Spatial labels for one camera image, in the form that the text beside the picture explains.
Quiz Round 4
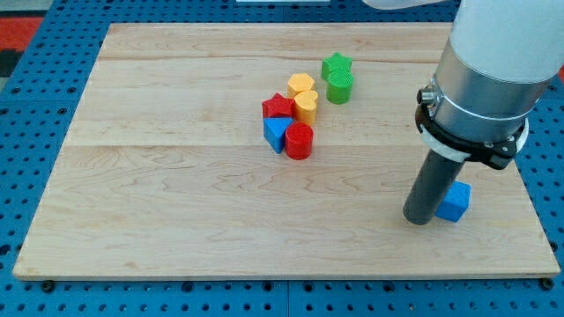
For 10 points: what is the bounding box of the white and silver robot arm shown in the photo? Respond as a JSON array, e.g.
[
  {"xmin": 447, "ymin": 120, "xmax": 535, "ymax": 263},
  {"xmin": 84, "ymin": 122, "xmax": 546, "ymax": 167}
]
[{"xmin": 415, "ymin": 0, "xmax": 563, "ymax": 170}]

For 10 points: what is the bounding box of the green cylinder block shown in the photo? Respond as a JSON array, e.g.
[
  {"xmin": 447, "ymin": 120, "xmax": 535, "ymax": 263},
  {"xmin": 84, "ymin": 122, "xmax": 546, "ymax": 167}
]
[{"xmin": 326, "ymin": 70, "xmax": 354, "ymax": 105}]

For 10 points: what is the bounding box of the blue cube block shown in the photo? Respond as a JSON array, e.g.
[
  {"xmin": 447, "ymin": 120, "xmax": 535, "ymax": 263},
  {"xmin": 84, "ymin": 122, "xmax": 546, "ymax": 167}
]
[{"xmin": 435, "ymin": 181, "xmax": 471, "ymax": 223}]

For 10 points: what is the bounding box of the green star block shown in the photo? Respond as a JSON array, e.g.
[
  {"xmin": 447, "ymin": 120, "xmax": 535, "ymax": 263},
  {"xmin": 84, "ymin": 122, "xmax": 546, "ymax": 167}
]
[{"xmin": 321, "ymin": 52, "xmax": 353, "ymax": 81}]

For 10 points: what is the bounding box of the blue triangle block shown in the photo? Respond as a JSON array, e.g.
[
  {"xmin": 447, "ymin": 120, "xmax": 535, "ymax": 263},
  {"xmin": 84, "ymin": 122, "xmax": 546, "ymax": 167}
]
[{"xmin": 263, "ymin": 117, "xmax": 293, "ymax": 154}]

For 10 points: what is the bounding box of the yellow heart block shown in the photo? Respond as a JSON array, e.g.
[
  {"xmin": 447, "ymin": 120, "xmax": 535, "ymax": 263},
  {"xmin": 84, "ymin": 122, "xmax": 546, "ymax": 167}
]
[{"xmin": 294, "ymin": 90, "xmax": 319, "ymax": 126}]

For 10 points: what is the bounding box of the yellow hexagon block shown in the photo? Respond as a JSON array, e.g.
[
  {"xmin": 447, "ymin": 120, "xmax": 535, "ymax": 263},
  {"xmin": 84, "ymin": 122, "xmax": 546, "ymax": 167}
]
[{"xmin": 287, "ymin": 73, "xmax": 315, "ymax": 99}]

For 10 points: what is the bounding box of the red star block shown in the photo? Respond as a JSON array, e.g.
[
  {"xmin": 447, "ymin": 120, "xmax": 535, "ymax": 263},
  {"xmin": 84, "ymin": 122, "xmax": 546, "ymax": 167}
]
[{"xmin": 262, "ymin": 92, "xmax": 295, "ymax": 118}]

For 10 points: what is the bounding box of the light wooden board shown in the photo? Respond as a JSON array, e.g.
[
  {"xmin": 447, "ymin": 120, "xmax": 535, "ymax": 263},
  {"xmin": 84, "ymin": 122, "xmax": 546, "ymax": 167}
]
[{"xmin": 13, "ymin": 23, "xmax": 560, "ymax": 281}]

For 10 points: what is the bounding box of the red cylinder block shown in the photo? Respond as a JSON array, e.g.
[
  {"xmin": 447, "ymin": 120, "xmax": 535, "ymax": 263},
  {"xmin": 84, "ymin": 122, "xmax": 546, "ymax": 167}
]
[{"xmin": 285, "ymin": 122, "xmax": 314, "ymax": 160}]

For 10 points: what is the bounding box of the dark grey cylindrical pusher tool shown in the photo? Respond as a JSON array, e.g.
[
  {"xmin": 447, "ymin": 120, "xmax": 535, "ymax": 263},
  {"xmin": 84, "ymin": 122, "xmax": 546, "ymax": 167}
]
[{"xmin": 403, "ymin": 150, "xmax": 464, "ymax": 225}]

